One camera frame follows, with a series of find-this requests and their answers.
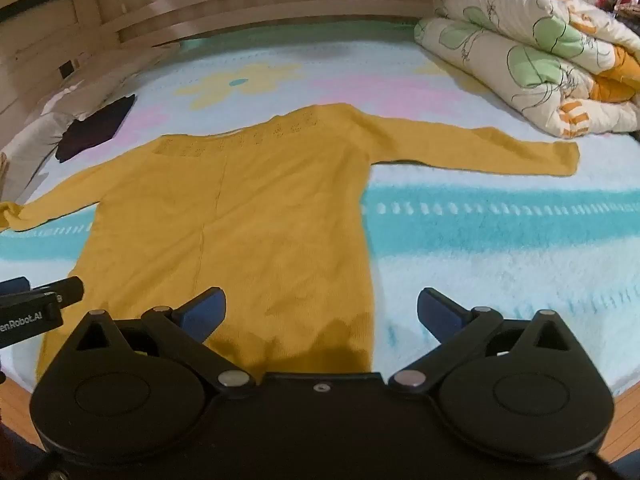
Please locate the wall socket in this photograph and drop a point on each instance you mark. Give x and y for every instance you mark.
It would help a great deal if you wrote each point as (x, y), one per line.
(69, 70)

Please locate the floral fleece blanket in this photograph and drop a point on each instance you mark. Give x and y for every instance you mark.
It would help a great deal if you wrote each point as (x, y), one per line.
(475, 240)

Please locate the yellow knit sweater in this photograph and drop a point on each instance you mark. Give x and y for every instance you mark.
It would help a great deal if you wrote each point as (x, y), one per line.
(250, 210)

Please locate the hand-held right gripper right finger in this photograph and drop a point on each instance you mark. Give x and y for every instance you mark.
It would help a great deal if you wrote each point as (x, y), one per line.
(437, 310)

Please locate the folded floral quilt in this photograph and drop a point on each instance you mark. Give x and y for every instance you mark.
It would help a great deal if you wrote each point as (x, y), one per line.
(525, 60)

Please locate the beige pillow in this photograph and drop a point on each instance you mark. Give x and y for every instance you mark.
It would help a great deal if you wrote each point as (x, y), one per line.
(95, 90)

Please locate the dark purple folded cloth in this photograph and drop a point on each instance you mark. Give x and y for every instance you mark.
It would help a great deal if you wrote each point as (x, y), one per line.
(95, 127)

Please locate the wooden headboard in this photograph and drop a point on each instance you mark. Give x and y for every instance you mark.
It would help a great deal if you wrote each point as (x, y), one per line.
(250, 5)

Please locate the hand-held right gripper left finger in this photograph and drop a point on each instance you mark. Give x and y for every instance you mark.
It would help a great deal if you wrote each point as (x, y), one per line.
(205, 307)

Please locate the white pillow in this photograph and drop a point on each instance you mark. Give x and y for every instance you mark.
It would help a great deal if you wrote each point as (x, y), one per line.
(30, 145)

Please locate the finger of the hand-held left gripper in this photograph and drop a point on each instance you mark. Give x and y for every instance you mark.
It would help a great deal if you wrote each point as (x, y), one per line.
(65, 290)
(12, 286)

